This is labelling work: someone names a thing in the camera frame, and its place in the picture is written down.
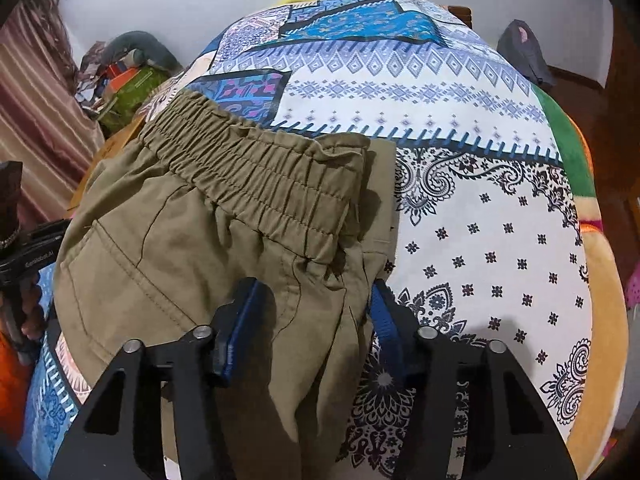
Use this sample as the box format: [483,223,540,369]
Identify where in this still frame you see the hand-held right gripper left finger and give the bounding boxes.
[50,277,273,480]

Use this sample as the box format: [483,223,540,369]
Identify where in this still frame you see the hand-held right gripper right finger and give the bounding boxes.
[367,280,573,480]

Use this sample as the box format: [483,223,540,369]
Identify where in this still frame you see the olive green pants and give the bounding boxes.
[52,91,398,480]

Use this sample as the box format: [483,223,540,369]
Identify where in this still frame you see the person's left hand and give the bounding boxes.
[15,280,48,348]

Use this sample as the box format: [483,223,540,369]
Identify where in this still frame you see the dark brown cloth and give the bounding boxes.
[0,160,25,248]

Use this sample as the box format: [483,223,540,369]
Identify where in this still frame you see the striped brown curtain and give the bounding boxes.
[0,0,106,216]

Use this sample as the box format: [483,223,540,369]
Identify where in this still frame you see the pile of clutter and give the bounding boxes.
[75,40,131,111]

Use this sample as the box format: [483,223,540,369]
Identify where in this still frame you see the green bag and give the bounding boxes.
[97,65,171,133]

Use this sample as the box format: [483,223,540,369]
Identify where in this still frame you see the colourful fleece blanket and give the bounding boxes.
[530,82,631,461]

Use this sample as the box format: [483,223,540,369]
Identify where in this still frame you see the blue patchwork bedsheet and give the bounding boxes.
[17,0,593,480]

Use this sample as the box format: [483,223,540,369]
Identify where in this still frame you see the grey plush pillow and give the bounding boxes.
[107,31,181,71]

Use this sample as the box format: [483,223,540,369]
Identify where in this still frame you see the grey backpack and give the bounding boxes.
[496,19,557,88]

